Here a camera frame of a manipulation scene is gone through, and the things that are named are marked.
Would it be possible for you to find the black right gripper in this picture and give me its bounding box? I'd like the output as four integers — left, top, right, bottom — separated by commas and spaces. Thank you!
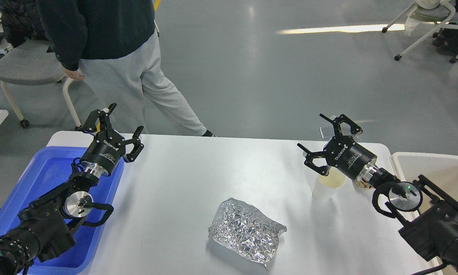
297, 113, 377, 181

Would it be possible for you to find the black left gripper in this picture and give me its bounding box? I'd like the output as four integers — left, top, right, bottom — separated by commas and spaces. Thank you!
78, 103, 145, 176

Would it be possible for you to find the white paper cup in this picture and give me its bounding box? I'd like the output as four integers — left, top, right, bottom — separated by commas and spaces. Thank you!
312, 167, 347, 201

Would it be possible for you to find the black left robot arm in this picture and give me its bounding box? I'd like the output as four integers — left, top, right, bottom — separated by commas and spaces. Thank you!
0, 103, 144, 275

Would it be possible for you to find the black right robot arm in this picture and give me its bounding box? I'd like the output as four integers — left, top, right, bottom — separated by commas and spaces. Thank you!
298, 114, 458, 275

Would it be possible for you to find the silver floor plate left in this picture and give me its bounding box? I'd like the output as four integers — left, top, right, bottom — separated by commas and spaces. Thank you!
319, 126, 335, 140

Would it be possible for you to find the crumpled brown paper ball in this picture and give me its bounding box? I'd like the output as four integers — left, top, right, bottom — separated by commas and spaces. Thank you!
353, 180, 374, 189

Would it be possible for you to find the person in grey trousers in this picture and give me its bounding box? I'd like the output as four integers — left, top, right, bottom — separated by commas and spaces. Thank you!
36, 0, 214, 136

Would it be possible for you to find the grey chair left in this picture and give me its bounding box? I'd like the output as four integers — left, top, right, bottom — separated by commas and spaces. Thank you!
0, 40, 81, 130

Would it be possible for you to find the white plastic bin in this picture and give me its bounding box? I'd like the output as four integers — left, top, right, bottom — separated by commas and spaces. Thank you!
390, 152, 458, 275

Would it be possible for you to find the crumpled aluminium foil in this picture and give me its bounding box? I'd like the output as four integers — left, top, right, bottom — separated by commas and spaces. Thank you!
208, 198, 288, 270

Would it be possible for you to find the black jacket on chair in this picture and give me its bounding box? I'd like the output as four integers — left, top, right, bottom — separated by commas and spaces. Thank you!
0, 0, 48, 48

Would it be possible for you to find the white chair top right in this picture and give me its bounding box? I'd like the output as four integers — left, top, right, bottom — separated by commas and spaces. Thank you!
382, 0, 458, 64

